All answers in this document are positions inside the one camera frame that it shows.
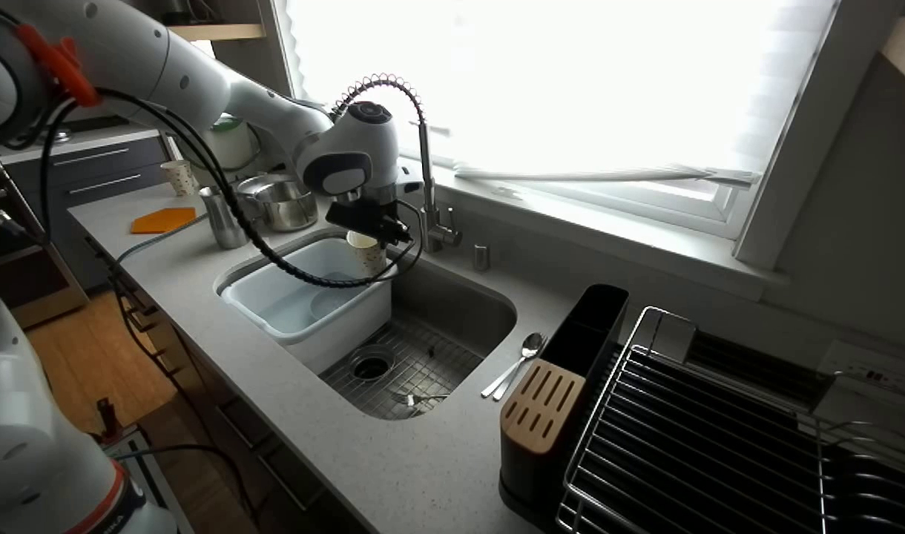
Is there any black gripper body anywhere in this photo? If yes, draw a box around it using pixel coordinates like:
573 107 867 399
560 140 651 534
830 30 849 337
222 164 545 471
326 199 410 242

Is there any white paper cup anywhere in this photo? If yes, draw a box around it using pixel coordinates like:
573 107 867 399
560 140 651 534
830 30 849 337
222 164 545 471
346 230 386 275

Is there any stainless steel kitchen faucet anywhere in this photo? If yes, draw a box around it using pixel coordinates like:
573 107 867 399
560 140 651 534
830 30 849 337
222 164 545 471
330 73 464 251

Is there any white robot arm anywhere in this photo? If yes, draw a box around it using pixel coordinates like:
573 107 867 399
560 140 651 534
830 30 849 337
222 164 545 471
0 0 407 242

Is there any small steel side knob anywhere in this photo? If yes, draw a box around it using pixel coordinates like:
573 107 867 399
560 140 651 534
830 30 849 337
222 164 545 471
472 241 490 273

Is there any white plastic wash tub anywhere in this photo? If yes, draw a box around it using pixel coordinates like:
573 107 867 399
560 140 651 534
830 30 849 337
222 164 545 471
220 264 391 373

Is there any stainless steel sink basin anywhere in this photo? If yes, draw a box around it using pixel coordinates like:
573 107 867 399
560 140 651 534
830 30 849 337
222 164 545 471
213 229 521 425

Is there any steel cylindrical container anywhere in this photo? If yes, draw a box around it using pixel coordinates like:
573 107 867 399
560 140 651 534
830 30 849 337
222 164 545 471
200 187 246 248

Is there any orange cloth on counter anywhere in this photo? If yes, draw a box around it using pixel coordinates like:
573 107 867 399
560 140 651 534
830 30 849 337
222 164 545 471
128 207 197 235

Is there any window with white blind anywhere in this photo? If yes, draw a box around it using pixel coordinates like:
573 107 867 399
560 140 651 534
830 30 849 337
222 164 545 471
272 0 905 266

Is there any dark drawer cabinet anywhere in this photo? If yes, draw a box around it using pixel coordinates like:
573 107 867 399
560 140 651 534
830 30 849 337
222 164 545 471
0 125 165 327

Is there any black dish drying rack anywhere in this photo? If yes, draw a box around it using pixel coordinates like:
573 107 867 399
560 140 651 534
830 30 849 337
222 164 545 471
498 284 905 534

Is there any wire sink grid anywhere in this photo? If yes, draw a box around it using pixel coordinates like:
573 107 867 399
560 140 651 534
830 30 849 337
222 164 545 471
321 319 487 422

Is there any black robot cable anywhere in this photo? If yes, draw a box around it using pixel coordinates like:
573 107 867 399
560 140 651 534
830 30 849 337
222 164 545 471
33 86 429 294

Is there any wooden wall shelf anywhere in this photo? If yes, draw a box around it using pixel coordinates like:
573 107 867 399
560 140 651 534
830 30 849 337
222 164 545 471
170 24 268 42

